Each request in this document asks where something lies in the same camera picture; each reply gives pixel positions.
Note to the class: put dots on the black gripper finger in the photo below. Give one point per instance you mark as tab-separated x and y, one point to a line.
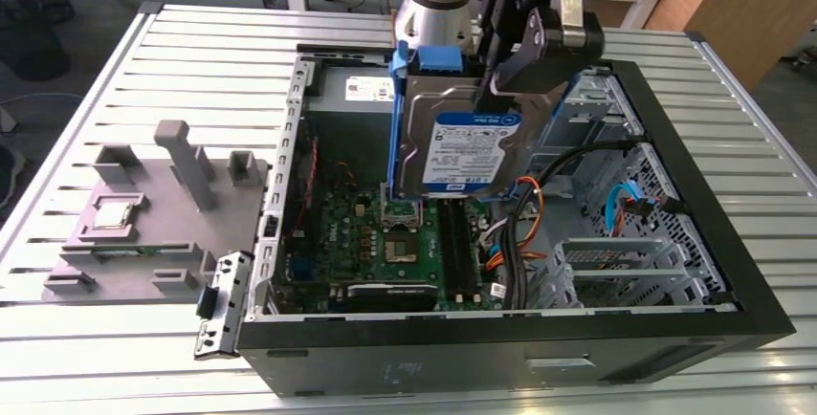
536	78

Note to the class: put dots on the hard disk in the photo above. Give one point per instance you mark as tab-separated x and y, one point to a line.
447	114

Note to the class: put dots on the silver disk bay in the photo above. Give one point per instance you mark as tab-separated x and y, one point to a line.
696	286

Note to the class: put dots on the silver drive cage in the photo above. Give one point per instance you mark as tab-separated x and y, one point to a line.
600	123

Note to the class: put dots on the grey power supply unit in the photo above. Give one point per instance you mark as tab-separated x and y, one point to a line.
332	94

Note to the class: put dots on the brown wooden cabinet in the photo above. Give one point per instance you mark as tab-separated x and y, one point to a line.
754	13

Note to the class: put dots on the black RAM slot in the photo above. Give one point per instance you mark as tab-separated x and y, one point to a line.
468	247
452	247

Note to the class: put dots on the CPU socket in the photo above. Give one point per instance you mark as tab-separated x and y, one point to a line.
403	248

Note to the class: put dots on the green motherboard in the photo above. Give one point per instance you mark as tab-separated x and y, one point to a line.
348	252

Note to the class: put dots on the black graphics card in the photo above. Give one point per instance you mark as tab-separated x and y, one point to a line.
389	293

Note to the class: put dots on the black open PC case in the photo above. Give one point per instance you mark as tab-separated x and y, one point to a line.
447	362

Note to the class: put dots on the grey parts rack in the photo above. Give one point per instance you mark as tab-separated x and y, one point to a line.
166	243

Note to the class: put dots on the green RAM stick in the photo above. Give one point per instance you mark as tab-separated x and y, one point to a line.
144	250

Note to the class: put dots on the silver CPU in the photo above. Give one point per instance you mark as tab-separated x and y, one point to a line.
114	215

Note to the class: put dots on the black mesh waste bin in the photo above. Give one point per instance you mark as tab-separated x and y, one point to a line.
38	51

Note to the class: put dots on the black grey camera bracket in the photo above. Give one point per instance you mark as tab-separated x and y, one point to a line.
573	4

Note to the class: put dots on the hinged metal slot bracket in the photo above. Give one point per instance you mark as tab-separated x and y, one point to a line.
232	286

